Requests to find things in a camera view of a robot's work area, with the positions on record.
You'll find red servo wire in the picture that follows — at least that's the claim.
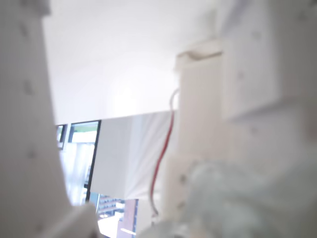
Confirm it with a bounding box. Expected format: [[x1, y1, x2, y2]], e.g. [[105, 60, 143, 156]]
[[148, 88, 179, 219]]

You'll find white cloth backdrop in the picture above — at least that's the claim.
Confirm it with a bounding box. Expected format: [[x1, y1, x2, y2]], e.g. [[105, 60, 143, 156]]
[[91, 110, 179, 200]]

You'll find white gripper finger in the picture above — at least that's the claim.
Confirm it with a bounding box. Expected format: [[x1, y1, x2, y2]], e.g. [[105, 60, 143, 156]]
[[214, 0, 317, 162], [0, 0, 100, 238]]

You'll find black framed window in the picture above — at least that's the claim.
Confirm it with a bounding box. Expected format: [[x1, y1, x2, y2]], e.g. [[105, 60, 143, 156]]
[[55, 119, 102, 206]]

